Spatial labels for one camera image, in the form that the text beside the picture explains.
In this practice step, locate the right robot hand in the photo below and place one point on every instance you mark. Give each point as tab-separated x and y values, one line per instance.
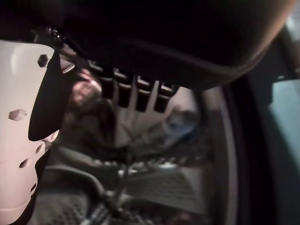
140	35

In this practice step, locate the white cloth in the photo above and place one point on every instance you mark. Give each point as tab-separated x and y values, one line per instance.
140	126

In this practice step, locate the grey front-load washing machine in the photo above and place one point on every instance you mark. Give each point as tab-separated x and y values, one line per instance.
164	182

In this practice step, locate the blue cloth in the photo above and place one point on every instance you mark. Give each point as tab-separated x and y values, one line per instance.
185	131

